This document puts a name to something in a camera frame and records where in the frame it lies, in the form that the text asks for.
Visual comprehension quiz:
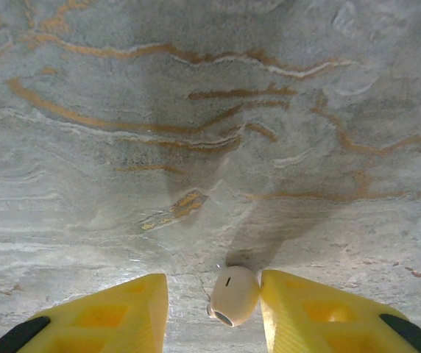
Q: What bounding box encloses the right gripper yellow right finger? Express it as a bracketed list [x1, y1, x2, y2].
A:
[260, 269, 421, 353]

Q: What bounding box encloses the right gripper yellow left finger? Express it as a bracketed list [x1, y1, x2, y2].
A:
[0, 272, 170, 353]

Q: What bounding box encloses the cream wireless earbud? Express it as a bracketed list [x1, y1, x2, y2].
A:
[206, 264, 261, 328]

